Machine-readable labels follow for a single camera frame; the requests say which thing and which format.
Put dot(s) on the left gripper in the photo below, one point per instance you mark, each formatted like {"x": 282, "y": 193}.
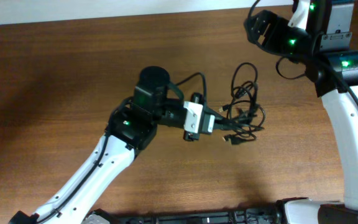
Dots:
{"x": 206, "y": 120}

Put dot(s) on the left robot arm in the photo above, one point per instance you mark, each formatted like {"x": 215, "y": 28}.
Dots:
{"x": 131, "y": 128}

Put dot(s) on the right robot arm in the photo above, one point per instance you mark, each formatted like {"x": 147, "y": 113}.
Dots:
{"x": 318, "y": 35}

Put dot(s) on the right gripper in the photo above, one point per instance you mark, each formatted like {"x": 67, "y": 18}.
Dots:
{"x": 278, "y": 25}

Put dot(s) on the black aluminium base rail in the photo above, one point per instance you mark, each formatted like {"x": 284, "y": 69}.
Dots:
{"x": 269, "y": 214}

